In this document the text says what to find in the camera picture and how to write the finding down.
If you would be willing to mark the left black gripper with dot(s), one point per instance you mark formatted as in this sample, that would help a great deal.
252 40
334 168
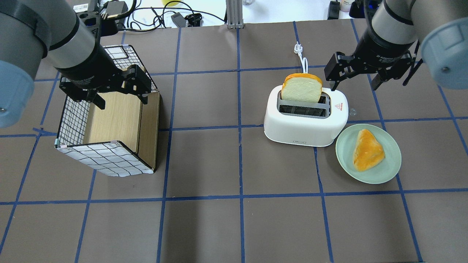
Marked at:
92 70

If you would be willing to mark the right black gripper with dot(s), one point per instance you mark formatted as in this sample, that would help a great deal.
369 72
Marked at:
376 49

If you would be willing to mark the white two-slot toaster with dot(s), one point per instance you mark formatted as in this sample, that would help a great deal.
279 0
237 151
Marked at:
300 123

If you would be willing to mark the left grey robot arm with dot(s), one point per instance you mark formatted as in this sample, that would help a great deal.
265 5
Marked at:
35 29

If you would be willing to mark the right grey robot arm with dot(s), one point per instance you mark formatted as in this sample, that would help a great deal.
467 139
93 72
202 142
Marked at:
439 26

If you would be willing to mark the toast slice in toaster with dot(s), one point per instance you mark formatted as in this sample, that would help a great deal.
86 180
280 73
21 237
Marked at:
302 87

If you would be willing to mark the orange bread on plate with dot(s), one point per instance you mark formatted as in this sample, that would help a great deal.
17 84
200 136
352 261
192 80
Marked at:
368 151

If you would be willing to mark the light green plate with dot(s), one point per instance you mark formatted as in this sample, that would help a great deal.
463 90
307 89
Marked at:
381 173

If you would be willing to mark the black power adapter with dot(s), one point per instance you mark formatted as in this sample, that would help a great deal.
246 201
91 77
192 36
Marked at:
179 20

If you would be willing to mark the aluminium frame post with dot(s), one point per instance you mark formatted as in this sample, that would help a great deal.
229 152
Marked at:
234 13

